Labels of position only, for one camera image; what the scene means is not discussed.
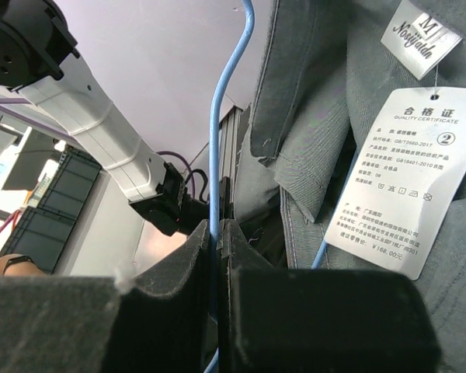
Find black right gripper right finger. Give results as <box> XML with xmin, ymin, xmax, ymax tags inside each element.
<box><xmin>217</xmin><ymin>220</ymin><xmax>441</xmax><ymax>372</ymax></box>

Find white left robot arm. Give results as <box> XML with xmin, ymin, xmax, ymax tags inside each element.
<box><xmin>0</xmin><ymin>1</ymin><xmax>209</xmax><ymax>235</ymax></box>

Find aluminium frame rail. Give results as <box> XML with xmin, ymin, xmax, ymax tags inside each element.
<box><xmin>219</xmin><ymin>106</ymin><xmax>251</xmax><ymax>220</ymax></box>

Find grey shirt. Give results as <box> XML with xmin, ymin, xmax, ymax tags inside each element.
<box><xmin>235</xmin><ymin>1</ymin><xmax>466</xmax><ymax>372</ymax></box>

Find white paper price tag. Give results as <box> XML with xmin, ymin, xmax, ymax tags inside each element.
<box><xmin>325</xmin><ymin>87</ymin><xmax>466</xmax><ymax>280</ymax></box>

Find light blue wire hanger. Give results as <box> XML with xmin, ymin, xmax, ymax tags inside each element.
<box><xmin>201</xmin><ymin>0</ymin><xmax>360</xmax><ymax>373</ymax></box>

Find dark plastic storage crates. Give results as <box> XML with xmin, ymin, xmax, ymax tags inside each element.
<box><xmin>0</xmin><ymin>149</ymin><xmax>102</xmax><ymax>274</ymax></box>

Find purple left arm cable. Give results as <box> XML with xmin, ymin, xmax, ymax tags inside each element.
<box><xmin>0</xmin><ymin>96</ymin><xmax>207</xmax><ymax>253</ymax></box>

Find person's forearm with watch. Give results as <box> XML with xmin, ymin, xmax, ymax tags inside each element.
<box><xmin>0</xmin><ymin>254</ymin><xmax>46</xmax><ymax>277</ymax></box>

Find white woven size label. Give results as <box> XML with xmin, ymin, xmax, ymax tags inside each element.
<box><xmin>381</xmin><ymin>0</ymin><xmax>462</xmax><ymax>80</ymax></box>

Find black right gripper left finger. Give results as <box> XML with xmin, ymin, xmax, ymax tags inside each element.
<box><xmin>0</xmin><ymin>221</ymin><xmax>209</xmax><ymax>372</ymax></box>

